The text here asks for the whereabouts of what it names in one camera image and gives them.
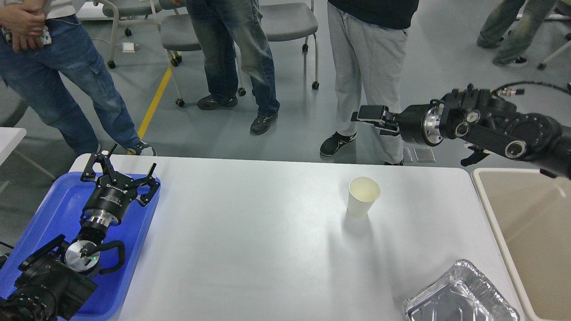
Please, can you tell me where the blue plastic tray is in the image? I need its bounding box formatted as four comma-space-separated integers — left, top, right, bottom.
0, 172, 160, 321

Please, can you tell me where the person in faded jeans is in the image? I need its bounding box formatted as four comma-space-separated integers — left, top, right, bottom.
186, 0, 280, 136

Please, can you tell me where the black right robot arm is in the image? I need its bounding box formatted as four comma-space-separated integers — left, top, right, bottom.
351, 82, 571, 178

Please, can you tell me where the white side table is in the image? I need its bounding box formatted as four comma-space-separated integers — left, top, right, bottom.
0, 128, 57, 194

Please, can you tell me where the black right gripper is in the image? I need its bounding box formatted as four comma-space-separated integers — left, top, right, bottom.
351, 104, 444, 147

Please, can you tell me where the person in blue jeans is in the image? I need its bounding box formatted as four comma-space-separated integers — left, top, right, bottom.
1, 0, 157, 156

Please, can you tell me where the white power adapter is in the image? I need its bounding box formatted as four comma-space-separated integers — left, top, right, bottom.
122, 42, 136, 53

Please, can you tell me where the grey chair middle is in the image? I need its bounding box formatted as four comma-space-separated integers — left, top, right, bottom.
151, 0, 247, 108

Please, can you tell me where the aluminium foil tray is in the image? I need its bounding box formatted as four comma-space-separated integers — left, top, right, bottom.
403, 259, 520, 321

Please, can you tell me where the person in olive trousers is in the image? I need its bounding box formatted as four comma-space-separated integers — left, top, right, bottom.
476, 0, 557, 66

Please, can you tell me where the beige plastic bin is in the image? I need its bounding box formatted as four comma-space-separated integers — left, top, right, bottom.
472, 168, 571, 321

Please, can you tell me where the grey chair right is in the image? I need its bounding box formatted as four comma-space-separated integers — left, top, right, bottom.
259, 0, 320, 90

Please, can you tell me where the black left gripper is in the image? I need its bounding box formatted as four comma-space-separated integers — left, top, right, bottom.
81, 144, 161, 225

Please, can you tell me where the person in grey sweatpants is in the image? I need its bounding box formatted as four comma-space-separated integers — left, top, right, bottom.
320, 0, 419, 156

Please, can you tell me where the white paper cup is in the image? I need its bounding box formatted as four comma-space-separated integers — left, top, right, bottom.
347, 177, 381, 218

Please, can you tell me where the grey chair left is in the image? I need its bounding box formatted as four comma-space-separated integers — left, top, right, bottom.
92, 0, 163, 69

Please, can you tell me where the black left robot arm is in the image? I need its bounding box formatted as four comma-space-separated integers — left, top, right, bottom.
1, 151, 161, 321

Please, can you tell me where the grey chair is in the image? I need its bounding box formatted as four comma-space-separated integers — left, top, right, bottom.
259, 0, 320, 90
92, 0, 163, 69
151, 0, 247, 108

